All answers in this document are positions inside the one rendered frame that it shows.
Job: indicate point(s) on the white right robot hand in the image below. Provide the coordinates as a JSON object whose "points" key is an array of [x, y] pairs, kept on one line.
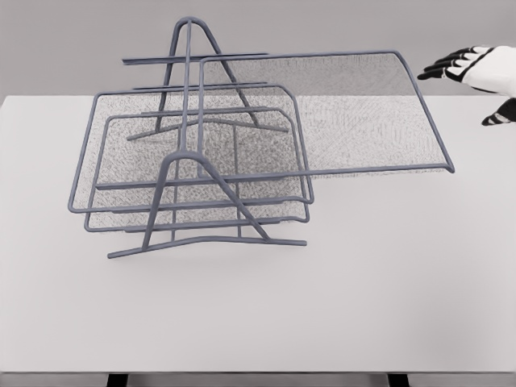
{"points": [[496, 68]]}

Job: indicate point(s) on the large grey mesh folder tray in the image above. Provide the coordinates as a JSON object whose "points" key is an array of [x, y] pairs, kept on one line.
{"points": [[363, 121]]}

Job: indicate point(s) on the medium grey mesh folder tray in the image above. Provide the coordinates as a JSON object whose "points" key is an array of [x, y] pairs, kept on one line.
{"points": [[133, 161]]}

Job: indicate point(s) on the small grey mesh folder tray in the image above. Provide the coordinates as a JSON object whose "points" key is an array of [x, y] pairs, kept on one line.
{"points": [[129, 209]]}

